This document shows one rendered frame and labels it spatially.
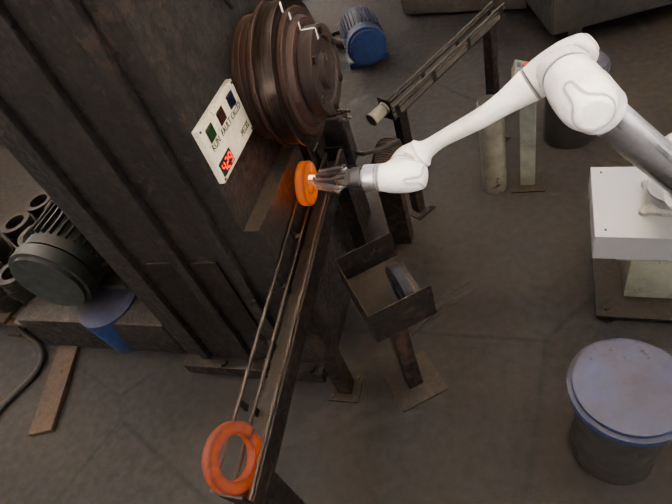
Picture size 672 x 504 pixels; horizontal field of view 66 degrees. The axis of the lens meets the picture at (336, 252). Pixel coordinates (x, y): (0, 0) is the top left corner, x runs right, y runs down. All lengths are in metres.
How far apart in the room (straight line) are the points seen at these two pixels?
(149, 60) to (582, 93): 1.02
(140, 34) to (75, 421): 1.92
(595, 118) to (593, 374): 0.72
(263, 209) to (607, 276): 1.46
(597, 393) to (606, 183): 0.85
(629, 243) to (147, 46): 1.59
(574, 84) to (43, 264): 2.11
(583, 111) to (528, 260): 1.21
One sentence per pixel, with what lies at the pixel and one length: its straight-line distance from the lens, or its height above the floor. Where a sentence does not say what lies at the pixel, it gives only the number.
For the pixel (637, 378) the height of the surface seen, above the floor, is 0.43.
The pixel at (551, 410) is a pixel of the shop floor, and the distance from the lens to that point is 2.10.
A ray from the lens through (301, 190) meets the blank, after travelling 1.74.
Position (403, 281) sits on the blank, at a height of 0.74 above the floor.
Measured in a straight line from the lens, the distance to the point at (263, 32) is 1.65.
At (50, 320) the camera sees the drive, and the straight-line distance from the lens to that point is 2.92.
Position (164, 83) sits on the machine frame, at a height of 1.38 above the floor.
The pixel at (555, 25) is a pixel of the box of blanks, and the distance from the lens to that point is 3.82.
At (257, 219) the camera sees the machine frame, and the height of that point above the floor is 0.87.
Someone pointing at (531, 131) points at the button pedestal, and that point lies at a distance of 2.62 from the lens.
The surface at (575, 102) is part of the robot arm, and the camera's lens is 1.40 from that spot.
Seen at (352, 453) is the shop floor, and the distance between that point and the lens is 2.10.
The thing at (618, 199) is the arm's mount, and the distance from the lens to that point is 2.12.
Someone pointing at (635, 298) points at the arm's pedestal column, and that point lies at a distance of 2.38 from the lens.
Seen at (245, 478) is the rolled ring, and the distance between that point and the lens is 1.52.
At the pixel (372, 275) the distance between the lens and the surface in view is 1.72.
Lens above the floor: 1.90
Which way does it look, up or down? 45 degrees down
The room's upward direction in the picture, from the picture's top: 21 degrees counter-clockwise
